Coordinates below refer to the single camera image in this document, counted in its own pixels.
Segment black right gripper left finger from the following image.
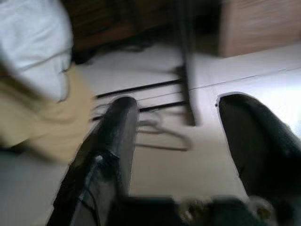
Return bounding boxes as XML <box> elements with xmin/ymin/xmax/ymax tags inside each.
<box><xmin>47</xmin><ymin>96</ymin><xmax>139</xmax><ymax>226</ymax></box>

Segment dark wooden drawer cabinet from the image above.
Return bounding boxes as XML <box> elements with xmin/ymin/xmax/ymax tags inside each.
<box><xmin>63</xmin><ymin>0</ymin><xmax>226</xmax><ymax>65</ymax></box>

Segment beige garment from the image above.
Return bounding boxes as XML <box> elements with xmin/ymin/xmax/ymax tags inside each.
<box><xmin>0</xmin><ymin>62</ymin><xmax>108</xmax><ymax>163</ymax></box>

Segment black clothes rack silver rail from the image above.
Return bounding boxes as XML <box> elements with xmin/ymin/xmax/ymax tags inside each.
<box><xmin>90</xmin><ymin>0</ymin><xmax>202</xmax><ymax>127</ymax></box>

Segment white garment black stripes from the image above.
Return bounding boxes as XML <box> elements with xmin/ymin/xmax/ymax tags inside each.
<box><xmin>0</xmin><ymin>0</ymin><xmax>74</xmax><ymax>102</ymax></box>

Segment plastic wrapped cardboard box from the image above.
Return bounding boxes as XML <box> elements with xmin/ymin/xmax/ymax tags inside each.
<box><xmin>217</xmin><ymin>0</ymin><xmax>301</xmax><ymax>58</ymax></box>

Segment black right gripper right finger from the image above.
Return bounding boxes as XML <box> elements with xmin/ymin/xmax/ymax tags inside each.
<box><xmin>216</xmin><ymin>93</ymin><xmax>301</xmax><ymax>212</ymax></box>

